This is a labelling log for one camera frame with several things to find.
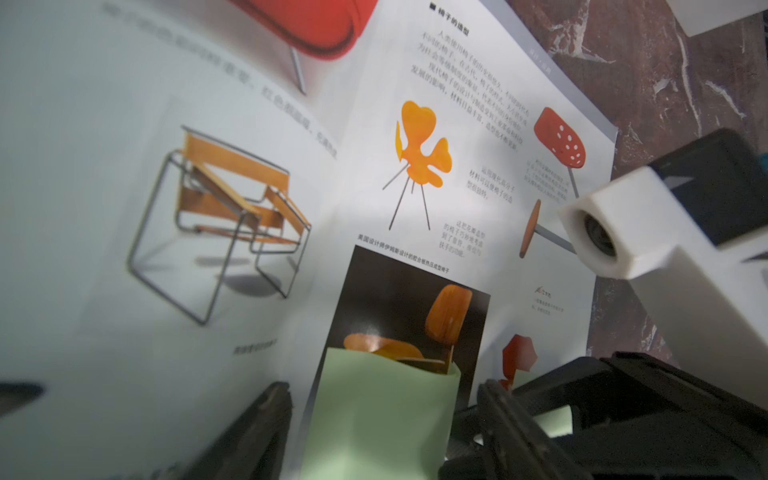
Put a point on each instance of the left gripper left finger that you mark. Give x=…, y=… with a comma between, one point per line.
x=253, y=446

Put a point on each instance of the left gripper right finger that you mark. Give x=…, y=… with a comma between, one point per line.
x=514, y=446

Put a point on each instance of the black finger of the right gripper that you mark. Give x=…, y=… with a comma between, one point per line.
x=636, y=417

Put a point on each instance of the yellow art textbook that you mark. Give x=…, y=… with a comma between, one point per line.
x=199, y=198

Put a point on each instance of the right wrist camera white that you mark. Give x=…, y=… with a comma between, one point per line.
x=688, y=231

